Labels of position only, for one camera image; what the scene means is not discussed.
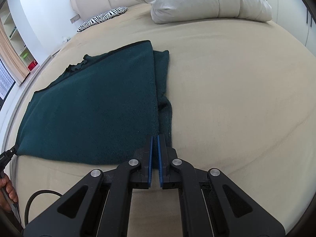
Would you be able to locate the zebra print pillow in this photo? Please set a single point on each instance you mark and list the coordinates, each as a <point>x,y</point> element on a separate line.
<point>103,17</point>

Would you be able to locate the red storage box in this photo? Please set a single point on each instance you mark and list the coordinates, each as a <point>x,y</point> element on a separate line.
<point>32,65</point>

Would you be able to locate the white folded duvet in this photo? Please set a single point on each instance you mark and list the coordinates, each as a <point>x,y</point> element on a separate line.
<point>202,0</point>

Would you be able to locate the black framed window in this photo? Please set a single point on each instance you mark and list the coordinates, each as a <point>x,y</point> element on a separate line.
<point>6,83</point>

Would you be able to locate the beige curtain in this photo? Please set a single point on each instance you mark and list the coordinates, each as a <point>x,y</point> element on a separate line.
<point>11,59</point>

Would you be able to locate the person left hand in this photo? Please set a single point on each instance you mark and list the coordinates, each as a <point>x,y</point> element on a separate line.
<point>7,185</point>

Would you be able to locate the wall switch panel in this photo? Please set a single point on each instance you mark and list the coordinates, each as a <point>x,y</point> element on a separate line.
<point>74,19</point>

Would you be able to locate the dark green knit sweater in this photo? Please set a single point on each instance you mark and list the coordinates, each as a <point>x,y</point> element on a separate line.
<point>100,110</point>

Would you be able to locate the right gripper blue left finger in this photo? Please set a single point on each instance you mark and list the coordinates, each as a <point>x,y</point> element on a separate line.
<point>143,173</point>

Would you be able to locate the beige bed with sheet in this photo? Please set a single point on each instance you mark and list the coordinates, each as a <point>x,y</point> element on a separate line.
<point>242,96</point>

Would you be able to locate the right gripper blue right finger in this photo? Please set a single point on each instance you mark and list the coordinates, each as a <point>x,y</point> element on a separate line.
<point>166,155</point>

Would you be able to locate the white wall shelf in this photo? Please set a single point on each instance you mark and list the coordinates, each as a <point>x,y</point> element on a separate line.
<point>14,36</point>

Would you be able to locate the white wardrobe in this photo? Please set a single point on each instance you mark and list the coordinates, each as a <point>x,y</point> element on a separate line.
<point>294,17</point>

